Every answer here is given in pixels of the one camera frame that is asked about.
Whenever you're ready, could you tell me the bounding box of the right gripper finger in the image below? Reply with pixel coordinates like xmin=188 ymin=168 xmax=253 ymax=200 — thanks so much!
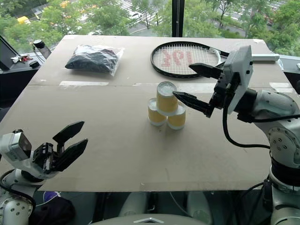
xmin=172 ymin=91 xmax=215 ymax=118
xmin=189 ymin=63 xmax=224 ymax=79

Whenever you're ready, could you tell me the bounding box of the dark cloth bundle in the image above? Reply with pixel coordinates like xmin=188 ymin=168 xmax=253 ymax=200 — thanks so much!
xmin=29 ymin=196 xmax=76 ymax=225

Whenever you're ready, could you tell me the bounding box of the red and white key bunch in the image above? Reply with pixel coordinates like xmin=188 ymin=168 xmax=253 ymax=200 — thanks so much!
xmin=10 ymin=53 xmax=31 ymax=63

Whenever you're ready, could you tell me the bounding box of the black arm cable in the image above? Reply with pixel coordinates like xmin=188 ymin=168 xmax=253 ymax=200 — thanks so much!
xmin=0 ymin=184 xmax=36 ymax=211
xmin=222 ymin=103 xmax=270 ymax=149

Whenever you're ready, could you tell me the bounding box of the silver rounded robot leg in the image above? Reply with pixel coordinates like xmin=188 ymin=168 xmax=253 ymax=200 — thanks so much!
xmin=118 ymin=192 xmax=152 ymax=218
xmin=186 ymin=192 xmax=213 ymax=222

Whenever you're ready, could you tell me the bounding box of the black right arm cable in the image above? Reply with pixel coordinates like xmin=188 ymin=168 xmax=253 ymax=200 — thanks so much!
xmin=222 ymin=103 xmax=270 ymax=149

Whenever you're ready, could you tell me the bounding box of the silver robot torso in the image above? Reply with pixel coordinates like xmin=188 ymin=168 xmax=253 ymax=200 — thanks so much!
xmin=90 ymin=212 xmax=213 ymax=225

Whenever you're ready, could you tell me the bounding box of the clear bag of dark clothes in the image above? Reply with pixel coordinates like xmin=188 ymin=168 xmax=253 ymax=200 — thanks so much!
xmin=64 ymin=45 xmax=126 ymax=77

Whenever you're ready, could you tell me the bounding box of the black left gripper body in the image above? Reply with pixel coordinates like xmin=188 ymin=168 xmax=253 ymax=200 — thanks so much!
xmin=32 ymin=142 xmax=60 ymax=174

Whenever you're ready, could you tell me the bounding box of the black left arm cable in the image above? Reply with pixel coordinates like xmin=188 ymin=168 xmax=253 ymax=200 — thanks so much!
xmin=0 ymin=184 xmax=36 ymax=211

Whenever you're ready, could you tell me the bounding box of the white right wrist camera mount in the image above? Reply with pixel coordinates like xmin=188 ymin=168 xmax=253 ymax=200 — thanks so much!
xmin=222 ymin=44 xmax=254 ymax=115

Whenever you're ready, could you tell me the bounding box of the black side desk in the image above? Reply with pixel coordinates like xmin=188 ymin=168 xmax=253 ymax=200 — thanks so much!
xmin=0 ymin=35 xmax=51 ymax=104

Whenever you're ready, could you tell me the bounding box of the brown cardboard sheet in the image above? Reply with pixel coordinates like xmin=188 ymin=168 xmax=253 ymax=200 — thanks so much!
xmin=0 ymin=35 xmax=295 ymax=193

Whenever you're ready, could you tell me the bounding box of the black tennis racket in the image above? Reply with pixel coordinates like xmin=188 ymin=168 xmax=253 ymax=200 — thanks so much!
xmin=150 ymin=41 xmax=280 ymax=79

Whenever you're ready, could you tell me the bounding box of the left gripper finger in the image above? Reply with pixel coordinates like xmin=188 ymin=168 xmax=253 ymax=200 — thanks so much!
xmin=52 ymin=120 xmax=85 ymax=153
xmin=56 ymin=138 xmax=89 ymax=172

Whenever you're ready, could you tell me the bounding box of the black window post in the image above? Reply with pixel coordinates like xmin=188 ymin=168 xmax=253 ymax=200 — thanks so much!
xmin=172 ymin=0 xmax=186 ymax=37

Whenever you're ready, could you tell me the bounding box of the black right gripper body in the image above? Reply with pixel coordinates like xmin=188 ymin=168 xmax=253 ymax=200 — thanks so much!
xmin=210 ymin=72 xmax=242 ymax=110

